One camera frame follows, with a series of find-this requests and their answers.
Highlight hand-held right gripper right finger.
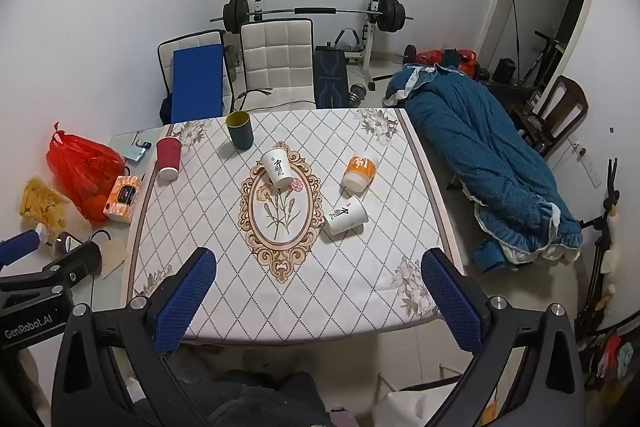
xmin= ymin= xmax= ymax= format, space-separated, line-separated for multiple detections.
xmin=421 ymin=248 xmax=587 ymax=427

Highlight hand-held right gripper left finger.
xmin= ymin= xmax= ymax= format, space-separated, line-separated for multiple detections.
xmin=51 ymin=247 xmax=218 ymax=427

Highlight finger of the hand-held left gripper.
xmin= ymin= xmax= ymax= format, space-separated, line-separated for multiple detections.
xmin=0 ymin=229 xmax=42 ymax=268
xmin=0 ymin=239 xmax=104 ymax=295

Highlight white paper cup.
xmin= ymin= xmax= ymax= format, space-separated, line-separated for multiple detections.
xmin=260 ymin=148 xmax=294 ymax=190
xmin=323 ymin=195 xmax=370 ymax=237

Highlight orange and white cup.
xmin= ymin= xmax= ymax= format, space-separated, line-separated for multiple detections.
xmin=342 ymin=156 xmax=377 ymax=193

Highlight red paper cup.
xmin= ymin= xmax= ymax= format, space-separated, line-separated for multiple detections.
xmin=156 ymin=136 xmax=184 ymax=182

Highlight dark green cup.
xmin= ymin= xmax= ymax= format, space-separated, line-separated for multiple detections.
xmin=224 ymin=110 xmax=254 ymax=151

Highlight brown glass jar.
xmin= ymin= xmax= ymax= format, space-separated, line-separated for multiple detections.
xmin=49 ymin=231 xmax=84 ymax=258

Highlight beige paper piece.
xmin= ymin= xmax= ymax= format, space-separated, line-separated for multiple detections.
xmin=97 ymin=238 xmax=129 ymax=279

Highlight yellow snack bag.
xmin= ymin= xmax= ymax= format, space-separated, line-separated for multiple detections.
xmin=19 ymin=175 xmax=72 ymax=229

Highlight orange tissue box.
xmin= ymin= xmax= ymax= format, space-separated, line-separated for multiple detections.
xmin=102 ymin=175 xmax=144 ymax=224

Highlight red plastic bag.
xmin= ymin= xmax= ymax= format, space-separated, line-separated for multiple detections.
xmin=46 ymin=122 xmax=126 ymax=226

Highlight floral diamond-pattern tablecloth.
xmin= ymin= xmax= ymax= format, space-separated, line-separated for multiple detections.
xmin=125 ymin=107 xmax=449 ymax=344

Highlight person's dark pants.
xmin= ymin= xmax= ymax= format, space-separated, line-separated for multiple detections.
xmin=165 ymin=369 xmax=332 ymax=427

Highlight small blue card packet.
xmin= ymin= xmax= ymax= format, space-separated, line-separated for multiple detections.
xmin=122 ymin=139 xmax=151 ymax=163

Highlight blue quilt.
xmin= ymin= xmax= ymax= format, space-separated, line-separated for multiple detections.
xmin=383 ymin=62 xmax=584 ymax=271

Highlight black stand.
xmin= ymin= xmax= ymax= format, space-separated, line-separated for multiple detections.
xmin=574 ymin=159 xmax=622 ymax=360

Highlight white power strip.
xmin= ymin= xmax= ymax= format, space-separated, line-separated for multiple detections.
xmin=569 ymin=141 xmax=601 ymax=188

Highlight blue cushion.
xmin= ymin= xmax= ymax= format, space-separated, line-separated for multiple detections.
xmin=171 ymin=42 xmax=225 ymax=123

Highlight black-framed folding chair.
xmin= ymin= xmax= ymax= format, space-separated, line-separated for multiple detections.
xmin=157 ymin=29 xmax=236 ymax=126

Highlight metal dumbbell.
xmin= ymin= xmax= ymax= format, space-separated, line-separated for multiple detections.
xmin=348 ymin=82 xmax=369 ymax=109

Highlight dark wooden chair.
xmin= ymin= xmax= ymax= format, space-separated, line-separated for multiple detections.
xmin=514 ymin=75 xmax=590 ymax=158

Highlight white padded chair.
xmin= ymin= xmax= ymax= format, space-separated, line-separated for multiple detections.
xmin=238 ymin=19 xmax=317 ymax=113

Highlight black weight bench pad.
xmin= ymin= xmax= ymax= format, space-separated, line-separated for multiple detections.
xmin=313 ymin=46 xmax=347 ymax=110

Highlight black exercise machine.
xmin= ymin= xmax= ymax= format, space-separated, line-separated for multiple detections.
xmin=519 ymin=29 xmax=567 ymax=88

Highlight black barbell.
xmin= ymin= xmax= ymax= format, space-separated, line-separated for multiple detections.
xmin=209 ymin=0 xmax=415 ymax=34

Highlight white barbell rack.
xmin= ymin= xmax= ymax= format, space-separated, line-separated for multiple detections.
xmin=249 ymin=0 xmax=397 ymax=90

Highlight black cable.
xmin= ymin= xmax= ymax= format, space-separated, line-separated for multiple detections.
xmin=234 ymin=88 xmax=275 ymax=114

